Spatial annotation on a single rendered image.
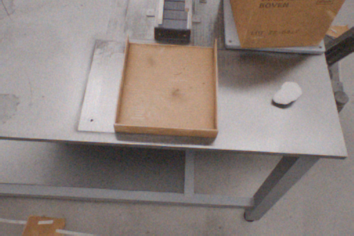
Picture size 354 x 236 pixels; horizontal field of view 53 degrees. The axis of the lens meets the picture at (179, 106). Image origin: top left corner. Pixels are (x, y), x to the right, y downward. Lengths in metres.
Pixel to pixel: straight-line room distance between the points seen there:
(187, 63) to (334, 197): 1.14
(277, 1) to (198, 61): 0.27
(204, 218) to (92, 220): 0.50
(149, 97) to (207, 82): 0.17
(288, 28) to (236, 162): 0.93
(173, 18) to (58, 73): 0.37
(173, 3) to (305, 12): 0.39
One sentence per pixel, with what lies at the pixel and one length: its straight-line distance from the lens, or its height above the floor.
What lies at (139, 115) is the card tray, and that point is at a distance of 0.93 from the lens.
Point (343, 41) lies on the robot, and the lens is 1.65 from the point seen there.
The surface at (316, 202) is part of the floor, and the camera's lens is 1.86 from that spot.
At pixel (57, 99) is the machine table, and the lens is 0.99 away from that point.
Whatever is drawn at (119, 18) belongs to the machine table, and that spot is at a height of 0.83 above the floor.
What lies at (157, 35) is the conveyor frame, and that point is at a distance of 1.08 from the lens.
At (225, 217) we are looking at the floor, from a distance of 1.71.
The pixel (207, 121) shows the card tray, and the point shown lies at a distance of 0.93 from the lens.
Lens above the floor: 1.64
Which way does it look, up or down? 58 degrees down
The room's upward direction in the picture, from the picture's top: 6 degrees clockwise
